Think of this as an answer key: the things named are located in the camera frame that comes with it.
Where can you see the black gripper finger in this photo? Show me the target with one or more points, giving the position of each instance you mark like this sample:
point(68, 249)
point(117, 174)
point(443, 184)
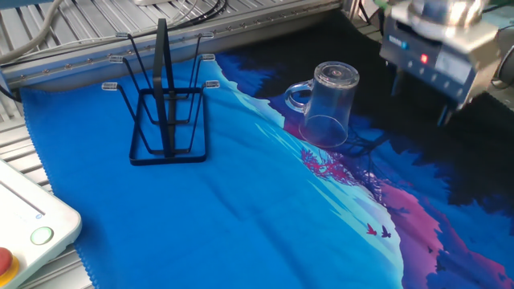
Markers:
point(445, 114)
point(397, 82)

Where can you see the aluminium table edge rail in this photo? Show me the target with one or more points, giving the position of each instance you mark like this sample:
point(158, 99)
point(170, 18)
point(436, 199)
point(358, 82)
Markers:
point(80, 64)

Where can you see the blue landscape print cloth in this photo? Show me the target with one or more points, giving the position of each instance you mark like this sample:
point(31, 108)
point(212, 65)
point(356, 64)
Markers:
point(241, 241)

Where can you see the grey Schunk gripper body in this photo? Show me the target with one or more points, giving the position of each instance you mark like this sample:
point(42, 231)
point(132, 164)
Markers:
point(437, 68)

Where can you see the white teach pendant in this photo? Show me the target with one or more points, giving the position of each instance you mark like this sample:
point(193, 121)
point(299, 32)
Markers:
point(24, 208)

